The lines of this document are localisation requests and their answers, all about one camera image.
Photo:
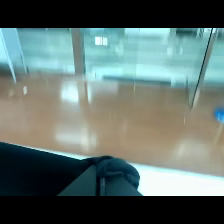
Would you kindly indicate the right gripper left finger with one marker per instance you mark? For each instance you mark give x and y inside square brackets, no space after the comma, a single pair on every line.
[83,185]

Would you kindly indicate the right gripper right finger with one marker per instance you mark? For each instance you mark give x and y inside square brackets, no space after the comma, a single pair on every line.
[117,187]

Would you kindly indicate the black garment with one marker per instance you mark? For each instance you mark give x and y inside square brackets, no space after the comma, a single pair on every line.
[36,170]

